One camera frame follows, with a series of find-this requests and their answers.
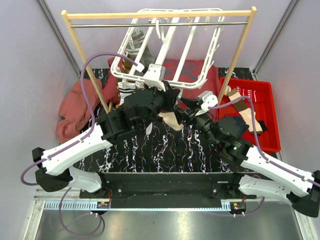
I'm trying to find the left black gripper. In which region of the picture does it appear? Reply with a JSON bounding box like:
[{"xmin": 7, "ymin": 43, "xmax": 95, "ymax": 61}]
[{"xmin": 139, "ymin": 80, "xmax": 180, "ymax": 131}]

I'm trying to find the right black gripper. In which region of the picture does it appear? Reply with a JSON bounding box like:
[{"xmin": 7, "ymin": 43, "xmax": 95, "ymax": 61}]
[{"xmin": 173, "ymin": 96, "xmax": 220, "ymax": 147}]

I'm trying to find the white plastic clip hanger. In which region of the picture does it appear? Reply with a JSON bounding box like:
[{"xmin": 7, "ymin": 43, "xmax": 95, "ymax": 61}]
[{"xmin": 110, "ymin": 8, "xmax": 225, "ymax": 90}]

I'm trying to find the olive green ribbed sock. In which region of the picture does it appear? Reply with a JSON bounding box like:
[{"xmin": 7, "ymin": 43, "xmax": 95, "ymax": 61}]
[{"xmin": 122, "ymin": 59, "xmax": 133, "ymax": 74}]

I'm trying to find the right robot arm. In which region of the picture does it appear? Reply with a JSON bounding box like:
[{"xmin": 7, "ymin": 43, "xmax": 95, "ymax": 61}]
[{"xmin": 174, "ymin": 98, "xmax": 320, "ymax": 218}]

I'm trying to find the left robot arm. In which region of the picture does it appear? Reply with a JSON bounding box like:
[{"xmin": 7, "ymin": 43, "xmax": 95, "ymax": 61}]
[{"xmin": 33, "ymin": 87, "xmax": 180, "ymax": 198}]

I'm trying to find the red patterned pillow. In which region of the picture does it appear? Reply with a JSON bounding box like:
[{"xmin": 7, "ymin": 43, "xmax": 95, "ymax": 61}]
[{"xmin": 102, "ymin": 58, "xmax": 220, "ymax": 104}]

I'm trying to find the navy dark sock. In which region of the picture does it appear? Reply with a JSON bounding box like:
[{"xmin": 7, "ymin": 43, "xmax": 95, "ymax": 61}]
[{"xmin": 232, "ymin": 115, "xmax": 249, "ymax": 135}]

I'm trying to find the red plastic bin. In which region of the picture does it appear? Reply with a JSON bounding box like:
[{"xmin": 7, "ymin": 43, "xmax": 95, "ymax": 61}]
[{"xmin": 228, "ymin": 78, "xmax": 281, "ymax": 154}]

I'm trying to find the grey striped sock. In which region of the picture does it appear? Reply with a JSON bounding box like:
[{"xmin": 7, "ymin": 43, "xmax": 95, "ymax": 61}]
[{"xmin": 127, "ymin": 29, "xmax": 156, "ymax": 68}]

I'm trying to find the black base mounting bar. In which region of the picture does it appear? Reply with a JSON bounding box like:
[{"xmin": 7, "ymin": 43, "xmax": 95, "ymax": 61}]
[{"xmin": 79, "ymin": 172, "xmax": 246, "ymax": 210}]

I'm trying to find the pink crumpled cloth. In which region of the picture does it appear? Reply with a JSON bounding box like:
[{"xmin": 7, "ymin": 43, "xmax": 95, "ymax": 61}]
[{"xmin": 56, "ymin": 81, "xmax": 91, "ymax": 143}]

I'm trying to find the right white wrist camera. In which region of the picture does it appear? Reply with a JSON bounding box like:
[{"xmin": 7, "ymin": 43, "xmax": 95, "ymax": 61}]
[{"xmin": 195, "ymin": 90, "xmax": 218, "ymax": 116}]

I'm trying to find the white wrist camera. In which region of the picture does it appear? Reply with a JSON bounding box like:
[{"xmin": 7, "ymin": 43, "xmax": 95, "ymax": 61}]
[
  {"xmin": 195, "ymin": 90, "xmax": 218, "ymax": 116},
  {"xmin": 143, "ymin": 63, "xmax": 166, "ymax": 92}
]

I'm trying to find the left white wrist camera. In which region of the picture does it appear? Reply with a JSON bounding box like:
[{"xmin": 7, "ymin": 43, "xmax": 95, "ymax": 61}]
[{"xmin": 143, "ymin": 63, "xmax": 166, "ymax": 92}]

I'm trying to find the wooden clothes rack frame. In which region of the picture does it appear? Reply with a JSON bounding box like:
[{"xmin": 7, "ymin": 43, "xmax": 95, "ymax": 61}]
[{"xmin": 61, "ymin": 6, "xmax": 257, "ymax": 113}]

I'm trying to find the metal rack rail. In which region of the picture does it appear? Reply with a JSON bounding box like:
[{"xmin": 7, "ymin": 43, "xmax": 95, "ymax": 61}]
[{"xmin": 71, "ymin": 21, "xmax": 248, "ymax": 28}]

